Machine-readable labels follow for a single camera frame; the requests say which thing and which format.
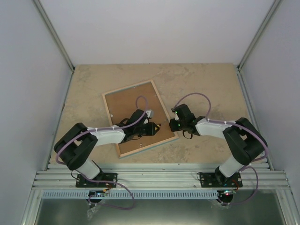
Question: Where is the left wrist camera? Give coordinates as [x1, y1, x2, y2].
[143, 109, 154, 124]

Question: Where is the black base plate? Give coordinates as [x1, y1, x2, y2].
[196, 172, 243, 188]
[75, 172, 118, 188]

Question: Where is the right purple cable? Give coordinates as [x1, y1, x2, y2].
[174, 92, 269, 206]

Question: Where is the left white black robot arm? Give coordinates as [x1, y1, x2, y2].
[54, 109, 161, 187]

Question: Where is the blue wooden picture frame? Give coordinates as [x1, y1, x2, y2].
[103, 80, 179, 158]

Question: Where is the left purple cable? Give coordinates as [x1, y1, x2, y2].
[55, 95, 135, 210]

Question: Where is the aluminium profile rail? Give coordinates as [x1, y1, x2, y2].
[33, 163, 290, 190]

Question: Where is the purple cable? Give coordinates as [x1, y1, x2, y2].
[174, 92, 269, 206]
[55, 95, 135, 210]

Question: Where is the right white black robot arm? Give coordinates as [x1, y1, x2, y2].
[169, 104, 268, 188]

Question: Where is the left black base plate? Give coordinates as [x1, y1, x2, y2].
[75, 172, 118, 188]

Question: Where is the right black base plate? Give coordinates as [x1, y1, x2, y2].
[196, 172, 243, 188]

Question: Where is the grey slotted cable duct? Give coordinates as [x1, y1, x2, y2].
[42, 190, 218, 200]

